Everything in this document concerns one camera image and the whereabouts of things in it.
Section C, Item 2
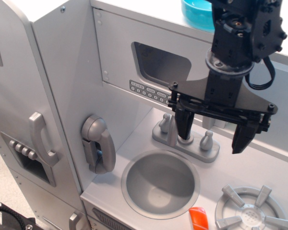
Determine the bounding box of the grey toy ice dispenser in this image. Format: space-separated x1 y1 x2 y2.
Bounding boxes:
0 132 56 187

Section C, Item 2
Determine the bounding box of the grey lower door handle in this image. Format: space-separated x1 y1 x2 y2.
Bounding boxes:
69 213 82 230

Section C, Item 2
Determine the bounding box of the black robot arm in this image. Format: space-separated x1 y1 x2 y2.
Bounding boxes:
168 0 287 154

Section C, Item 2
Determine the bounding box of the turquoise plastic bowl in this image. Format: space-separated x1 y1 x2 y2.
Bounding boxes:
181 0 215 33

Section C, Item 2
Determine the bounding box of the white toy microwave door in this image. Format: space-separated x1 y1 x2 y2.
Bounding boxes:
94 9 211 106

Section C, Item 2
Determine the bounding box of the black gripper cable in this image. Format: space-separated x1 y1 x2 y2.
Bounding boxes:
244 56 276 91

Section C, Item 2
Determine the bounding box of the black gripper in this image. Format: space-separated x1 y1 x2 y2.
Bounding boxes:
168 71 278 154

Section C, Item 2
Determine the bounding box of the grey toy sink basin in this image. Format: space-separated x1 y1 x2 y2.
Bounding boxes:
121 149 200 219

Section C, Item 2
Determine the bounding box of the grey fridge door handle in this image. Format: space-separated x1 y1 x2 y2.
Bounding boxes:
29 112 59 167

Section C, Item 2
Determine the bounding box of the orange toy knob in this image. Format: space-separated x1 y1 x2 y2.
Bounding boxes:
189 207 209 230

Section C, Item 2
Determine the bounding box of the white toy kitchen cabinet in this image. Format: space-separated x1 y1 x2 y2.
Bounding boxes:
0 0 288 230

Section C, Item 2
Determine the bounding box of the black equipment with cable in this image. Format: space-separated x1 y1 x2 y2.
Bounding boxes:
0 202 39 230

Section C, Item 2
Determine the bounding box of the grey toy faucet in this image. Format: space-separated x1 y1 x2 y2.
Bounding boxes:
152 113 220 163

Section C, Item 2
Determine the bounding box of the grey toy telephone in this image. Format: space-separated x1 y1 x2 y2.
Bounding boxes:
81 115 116 174

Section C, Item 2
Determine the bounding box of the grey toy stove burner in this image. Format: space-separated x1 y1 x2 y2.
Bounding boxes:
215 184 288 230

